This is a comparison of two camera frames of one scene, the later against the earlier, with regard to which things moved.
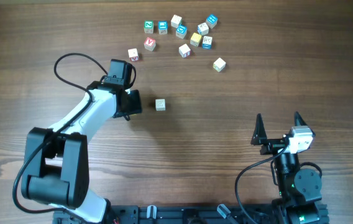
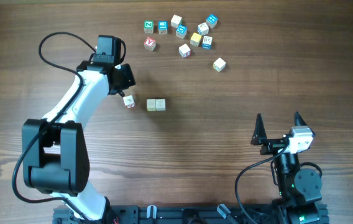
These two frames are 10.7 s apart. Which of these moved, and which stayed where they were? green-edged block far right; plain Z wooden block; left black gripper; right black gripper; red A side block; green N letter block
Moved: red A side block; left black gripper
Stayed: right black gripper; green-edged block far right; plain Z wooden block; green N letter block
